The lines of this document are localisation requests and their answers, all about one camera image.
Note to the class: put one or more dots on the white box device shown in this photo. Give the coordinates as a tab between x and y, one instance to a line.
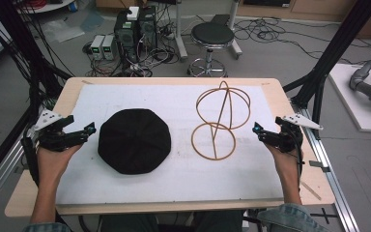
133	13

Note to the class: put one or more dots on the white table mat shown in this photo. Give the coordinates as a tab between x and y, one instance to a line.
174	180

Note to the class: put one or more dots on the person's dark pants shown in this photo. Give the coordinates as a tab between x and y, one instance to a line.
170	222

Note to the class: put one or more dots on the black computer tower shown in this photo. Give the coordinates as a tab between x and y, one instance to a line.
126	35
148	27

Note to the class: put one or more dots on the white floor board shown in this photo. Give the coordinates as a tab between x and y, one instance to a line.
351	96

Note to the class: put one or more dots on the person's left hand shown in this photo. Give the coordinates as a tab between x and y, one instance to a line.
54	161

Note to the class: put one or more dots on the thin wooden stick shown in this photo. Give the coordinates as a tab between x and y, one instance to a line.
311	190

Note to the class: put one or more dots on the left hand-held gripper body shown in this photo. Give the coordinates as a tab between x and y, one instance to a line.
50	117

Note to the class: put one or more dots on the metal rail bracket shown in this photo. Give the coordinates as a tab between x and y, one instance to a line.
319	165

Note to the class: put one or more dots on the black beret hat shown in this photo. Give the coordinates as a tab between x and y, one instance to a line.
134	141

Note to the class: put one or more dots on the round white table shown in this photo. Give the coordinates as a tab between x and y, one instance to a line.
50	5

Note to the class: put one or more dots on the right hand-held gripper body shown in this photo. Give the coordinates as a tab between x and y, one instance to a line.
291	135

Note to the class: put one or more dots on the grey power supply unit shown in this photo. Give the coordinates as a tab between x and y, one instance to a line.
109	47
97	46

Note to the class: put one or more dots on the person's right hand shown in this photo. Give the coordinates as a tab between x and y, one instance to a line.
283	162

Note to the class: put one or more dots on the clear plastic sheet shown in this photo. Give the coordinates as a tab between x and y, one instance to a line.
62	30

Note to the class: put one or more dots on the white stand leg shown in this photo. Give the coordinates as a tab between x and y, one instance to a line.
235	42
181	35

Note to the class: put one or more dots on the black round stool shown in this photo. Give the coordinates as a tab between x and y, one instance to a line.
212	35

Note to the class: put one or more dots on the black frame post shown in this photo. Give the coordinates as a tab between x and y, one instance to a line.
22	48
331	54

